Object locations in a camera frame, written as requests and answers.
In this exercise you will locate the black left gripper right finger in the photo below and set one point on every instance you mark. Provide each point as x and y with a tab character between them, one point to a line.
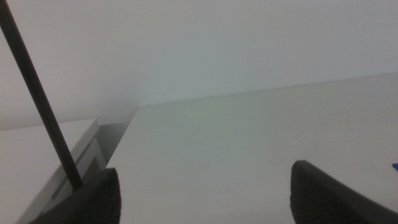
317	199

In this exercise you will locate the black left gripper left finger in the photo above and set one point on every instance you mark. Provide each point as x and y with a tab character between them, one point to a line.
99	202

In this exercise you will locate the blue rectangular mat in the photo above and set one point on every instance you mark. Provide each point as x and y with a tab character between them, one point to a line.
395	167

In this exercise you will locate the white side shelf unit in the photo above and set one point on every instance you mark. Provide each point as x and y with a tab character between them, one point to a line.
21	155

